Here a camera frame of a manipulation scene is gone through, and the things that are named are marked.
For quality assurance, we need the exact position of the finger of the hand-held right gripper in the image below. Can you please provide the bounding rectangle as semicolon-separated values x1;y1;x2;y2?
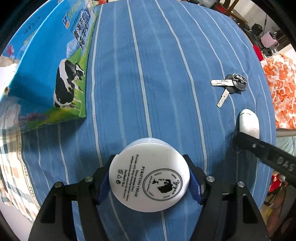
231;131;296;186

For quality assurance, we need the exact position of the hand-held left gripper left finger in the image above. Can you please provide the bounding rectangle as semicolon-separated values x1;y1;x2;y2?
28;154;121;241

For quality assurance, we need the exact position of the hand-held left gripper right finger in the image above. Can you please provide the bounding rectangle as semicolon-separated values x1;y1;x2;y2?
183;154;270;241

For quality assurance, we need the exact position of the white earbuds case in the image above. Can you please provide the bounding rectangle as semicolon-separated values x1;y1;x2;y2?
239;109;260;139

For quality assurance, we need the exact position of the white cream jar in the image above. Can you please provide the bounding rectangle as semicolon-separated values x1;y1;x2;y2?
109;137;190;212

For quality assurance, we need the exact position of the blue cardboard milk box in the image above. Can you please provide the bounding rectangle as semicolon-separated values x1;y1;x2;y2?
0;0;99;131

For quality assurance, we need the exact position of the teal cloth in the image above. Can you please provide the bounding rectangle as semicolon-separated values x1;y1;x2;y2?
276;137;296;156

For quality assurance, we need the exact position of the orange floral cloth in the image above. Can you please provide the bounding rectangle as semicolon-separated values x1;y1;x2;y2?
260;53;296;130

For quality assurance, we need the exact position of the bunch of keys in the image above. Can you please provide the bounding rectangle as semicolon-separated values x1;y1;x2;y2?
211;73;248;108

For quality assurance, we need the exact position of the red cloth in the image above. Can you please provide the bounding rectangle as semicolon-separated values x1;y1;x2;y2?
253;44;264;61

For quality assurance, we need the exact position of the checked and blue striped cloth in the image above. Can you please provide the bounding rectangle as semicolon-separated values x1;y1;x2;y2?
0;0;278;241

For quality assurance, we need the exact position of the pink bucket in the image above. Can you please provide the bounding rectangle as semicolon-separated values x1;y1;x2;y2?
261;32;278;50

